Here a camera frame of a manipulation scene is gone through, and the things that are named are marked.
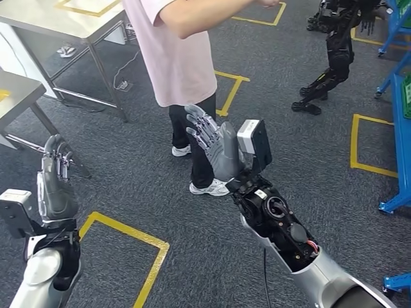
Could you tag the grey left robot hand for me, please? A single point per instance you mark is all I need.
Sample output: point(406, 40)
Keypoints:
point(56, 195)

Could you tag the person's hand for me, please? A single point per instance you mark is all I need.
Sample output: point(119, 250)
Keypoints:
point(268, 2)

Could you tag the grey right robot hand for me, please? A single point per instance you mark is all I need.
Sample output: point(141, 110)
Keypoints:
point(224, 157)

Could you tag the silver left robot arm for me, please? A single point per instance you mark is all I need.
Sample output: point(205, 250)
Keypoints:
point(41, 276)

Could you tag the person's forearm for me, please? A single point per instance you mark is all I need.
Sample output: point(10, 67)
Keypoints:
point(199, 17)

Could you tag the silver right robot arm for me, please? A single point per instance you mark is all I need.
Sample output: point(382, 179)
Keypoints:
point(288, 238)

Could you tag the white power adapter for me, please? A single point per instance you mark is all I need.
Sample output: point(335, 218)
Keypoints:
point(123, 86)

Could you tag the white panel sheet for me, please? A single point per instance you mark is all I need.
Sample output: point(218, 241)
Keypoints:
point(19, 55)

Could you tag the green plastic crate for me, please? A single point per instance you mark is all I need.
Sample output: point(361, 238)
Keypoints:
point(407, 95)

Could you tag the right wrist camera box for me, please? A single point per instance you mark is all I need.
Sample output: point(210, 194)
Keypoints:
point(257, 142)

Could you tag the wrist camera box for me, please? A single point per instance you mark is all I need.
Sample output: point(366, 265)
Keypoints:
point(257, 142)
point(14, 212)

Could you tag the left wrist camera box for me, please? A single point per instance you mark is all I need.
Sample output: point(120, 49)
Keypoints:
point(14, 212)

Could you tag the yellow table tape frame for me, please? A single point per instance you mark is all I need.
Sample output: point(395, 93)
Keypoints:
point(86, 10)

